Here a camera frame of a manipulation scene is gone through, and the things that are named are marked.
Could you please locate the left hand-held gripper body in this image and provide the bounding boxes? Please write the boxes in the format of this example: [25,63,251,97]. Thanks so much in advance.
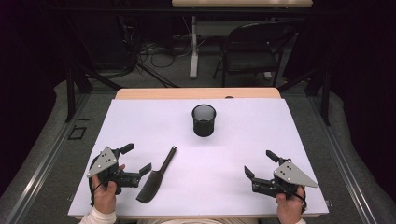
[86,146,142,195]

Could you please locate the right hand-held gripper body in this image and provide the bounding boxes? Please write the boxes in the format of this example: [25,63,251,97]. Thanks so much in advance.
[251,158,318,200]

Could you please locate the black comb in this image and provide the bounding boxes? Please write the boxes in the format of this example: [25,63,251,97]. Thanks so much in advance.
[135,145,177,204]

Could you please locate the black mesh cup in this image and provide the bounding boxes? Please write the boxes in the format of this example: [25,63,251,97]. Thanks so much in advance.
[191,104,218,138]

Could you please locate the person's right hand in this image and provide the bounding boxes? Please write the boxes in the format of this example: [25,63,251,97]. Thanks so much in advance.
[276,185,307,224]

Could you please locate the person's left hand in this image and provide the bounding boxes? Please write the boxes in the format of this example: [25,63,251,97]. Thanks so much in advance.
[92,163,126,215]

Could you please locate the white foam board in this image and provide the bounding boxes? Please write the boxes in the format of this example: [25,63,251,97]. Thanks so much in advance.
[67,98,330,217]

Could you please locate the light wooden table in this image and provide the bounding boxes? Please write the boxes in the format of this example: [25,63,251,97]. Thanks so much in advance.
[73,87,321,220]

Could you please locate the black metal stand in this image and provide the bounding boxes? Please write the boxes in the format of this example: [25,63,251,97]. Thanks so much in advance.
[276,66,332,127]
[64,18,124,124]

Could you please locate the black folding chair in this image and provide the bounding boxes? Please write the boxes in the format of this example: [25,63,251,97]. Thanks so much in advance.
[212,21,297,88]

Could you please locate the white-legged desk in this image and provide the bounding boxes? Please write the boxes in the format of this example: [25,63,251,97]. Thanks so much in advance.
[171,0,314,79]

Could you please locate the right hand-held gripper black cable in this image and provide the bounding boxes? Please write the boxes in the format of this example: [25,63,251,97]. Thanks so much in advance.
[290,186,308,214]

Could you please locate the hand-held gripper black cable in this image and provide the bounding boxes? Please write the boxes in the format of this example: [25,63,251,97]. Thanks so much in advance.
[88,174,105,207]
[290,186,308,214]

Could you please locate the left hand-held gripper black cable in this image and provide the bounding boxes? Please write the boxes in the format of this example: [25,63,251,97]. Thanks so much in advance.
[88,174,105,207]

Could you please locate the tangle of floor cables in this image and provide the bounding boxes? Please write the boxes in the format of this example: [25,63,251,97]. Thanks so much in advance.
[120,15,194,78]

